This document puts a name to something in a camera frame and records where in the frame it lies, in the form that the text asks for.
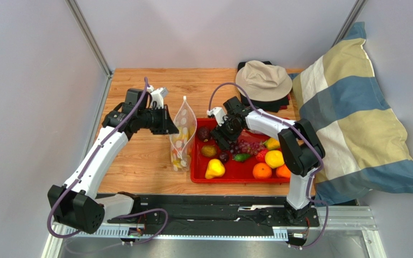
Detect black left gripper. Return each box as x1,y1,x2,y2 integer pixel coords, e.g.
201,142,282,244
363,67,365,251
138,105,179,135

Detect clear dotted zip top bag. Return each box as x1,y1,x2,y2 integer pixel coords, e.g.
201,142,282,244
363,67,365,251
169,96,197,172

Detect small orange pumpkin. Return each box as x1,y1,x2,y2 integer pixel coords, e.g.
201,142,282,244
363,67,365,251
175,139,191,152

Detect yellow banana bunch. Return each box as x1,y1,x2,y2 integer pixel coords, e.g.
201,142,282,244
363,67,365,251
180,126,190,141

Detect dark purple grape bunch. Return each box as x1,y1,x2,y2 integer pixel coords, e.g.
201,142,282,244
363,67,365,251
229,142,242,155

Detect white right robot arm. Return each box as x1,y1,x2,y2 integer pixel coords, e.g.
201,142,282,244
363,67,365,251
206,97,325,224

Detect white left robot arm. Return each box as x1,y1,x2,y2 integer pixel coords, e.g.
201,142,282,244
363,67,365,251
47,86,179,238

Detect brown kiwi fruit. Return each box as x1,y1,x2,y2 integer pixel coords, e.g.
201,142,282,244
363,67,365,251
201,145,217,158

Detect dark purple plum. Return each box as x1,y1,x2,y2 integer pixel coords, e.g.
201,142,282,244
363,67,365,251
218,152,230,164

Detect small green pepper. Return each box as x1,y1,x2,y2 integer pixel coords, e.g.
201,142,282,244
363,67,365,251
233,153,251,162

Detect light purple grape bunch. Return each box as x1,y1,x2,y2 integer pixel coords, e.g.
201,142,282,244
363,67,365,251
238,140,266,155

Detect yellow pear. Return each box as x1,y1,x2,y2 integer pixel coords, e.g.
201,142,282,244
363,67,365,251
204,159,225,179

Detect red plastic tray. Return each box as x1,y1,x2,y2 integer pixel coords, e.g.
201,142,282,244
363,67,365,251
190,118,290,183

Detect yellow green mango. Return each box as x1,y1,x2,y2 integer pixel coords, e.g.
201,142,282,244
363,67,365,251
263,138,281,151

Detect orange fruit front left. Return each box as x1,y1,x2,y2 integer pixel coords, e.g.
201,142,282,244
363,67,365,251
252,162,273,179

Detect orange fruit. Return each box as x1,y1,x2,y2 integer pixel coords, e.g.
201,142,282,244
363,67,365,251
275,164,291,179
252,162,273,179

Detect folded black red clothes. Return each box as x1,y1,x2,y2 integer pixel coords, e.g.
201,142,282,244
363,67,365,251
237,61,289,112

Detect beige bucket hat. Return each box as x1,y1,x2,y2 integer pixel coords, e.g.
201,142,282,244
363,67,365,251
235,60,293,102

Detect orange fruit front right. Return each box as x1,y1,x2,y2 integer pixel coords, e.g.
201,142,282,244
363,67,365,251
275,164,291,179

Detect blue yellow striped pillow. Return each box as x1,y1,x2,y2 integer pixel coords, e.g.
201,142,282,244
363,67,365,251
293,22,413,205

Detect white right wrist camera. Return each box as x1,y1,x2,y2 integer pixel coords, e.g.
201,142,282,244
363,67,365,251
206,107,227,126

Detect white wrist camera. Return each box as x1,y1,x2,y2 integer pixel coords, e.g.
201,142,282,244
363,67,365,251
206,107,227,126
147,85,168,109

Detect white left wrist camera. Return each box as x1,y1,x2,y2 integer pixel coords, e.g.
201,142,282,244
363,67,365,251
147,85,168,109

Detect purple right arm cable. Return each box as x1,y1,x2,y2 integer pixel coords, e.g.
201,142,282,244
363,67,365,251
208,82,331,250

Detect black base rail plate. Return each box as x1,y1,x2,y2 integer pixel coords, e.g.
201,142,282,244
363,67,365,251
73,192,320,239

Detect aluminium base frame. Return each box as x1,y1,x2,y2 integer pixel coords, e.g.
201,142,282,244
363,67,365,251
42,203,386,257

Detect left aluminium frame post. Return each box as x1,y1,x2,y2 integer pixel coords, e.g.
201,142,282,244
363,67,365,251
66,0,113,78

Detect aluminium frame post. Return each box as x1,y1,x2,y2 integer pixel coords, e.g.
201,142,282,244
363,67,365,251
66,0,113,78
332,0,368,46

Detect right aluminium frame post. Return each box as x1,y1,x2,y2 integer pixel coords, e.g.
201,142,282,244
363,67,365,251
332,0,368,46

